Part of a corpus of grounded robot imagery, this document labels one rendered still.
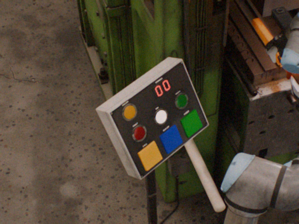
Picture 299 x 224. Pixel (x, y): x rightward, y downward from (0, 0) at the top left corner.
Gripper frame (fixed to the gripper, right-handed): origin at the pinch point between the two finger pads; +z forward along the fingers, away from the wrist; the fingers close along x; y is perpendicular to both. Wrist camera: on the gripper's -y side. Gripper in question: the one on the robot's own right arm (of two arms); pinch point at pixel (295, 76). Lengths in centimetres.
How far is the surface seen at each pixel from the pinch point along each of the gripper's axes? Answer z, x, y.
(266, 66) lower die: 10.6, -6.4, 2.5
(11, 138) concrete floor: 94, -111, 100
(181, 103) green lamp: -3.5, -46.3, -6.8
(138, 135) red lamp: -12, -64, -7
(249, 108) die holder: 3.4, -15.6, 15.7
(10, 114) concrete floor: 112, -108, 99
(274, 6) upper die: 8.3, -8.0, -29.3
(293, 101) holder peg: -0.7, 0.5, 13.7
